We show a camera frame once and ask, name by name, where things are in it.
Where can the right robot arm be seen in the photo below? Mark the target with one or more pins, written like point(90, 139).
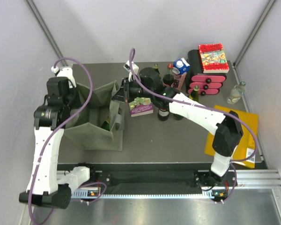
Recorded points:
point(225, 128)

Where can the red comic book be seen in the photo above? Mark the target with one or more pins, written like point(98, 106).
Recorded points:
point(213, 58)

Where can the purple treehouse book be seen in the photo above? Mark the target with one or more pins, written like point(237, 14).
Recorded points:
point(141, 106)

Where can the aluminium frame rail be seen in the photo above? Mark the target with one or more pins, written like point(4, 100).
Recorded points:
point(259, 179)

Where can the black pink drawer unit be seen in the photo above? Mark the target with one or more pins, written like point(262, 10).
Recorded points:
point(209, 84)

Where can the blue juice carton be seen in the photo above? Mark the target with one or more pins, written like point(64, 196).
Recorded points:
point(180, 70)

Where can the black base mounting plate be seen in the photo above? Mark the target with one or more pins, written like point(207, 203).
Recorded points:
point(160, 181)

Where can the clear green-cap bottle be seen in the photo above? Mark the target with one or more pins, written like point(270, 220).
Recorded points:
point(236, 93)

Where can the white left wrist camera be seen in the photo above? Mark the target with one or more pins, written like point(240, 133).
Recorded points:
point(65, 72)

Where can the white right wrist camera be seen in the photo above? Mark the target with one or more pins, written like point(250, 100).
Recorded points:
point(131, 68)

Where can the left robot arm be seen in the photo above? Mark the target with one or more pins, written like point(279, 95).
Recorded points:
point(44, 189)

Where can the cola bottle red cap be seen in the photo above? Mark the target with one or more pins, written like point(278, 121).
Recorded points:
point(168, 78)
point(163, 114)

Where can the yellow folder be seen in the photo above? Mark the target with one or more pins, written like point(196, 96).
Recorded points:
point(247, 144)

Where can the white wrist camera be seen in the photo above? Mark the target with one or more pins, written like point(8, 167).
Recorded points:
point(131, 68)
point(65, 72)

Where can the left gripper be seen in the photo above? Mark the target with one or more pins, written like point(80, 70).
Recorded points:
point(77, 103)

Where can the green canvas bag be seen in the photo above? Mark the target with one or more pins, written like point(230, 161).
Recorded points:
point(85, 128)

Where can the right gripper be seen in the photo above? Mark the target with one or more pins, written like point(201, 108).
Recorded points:
point(124, 94)

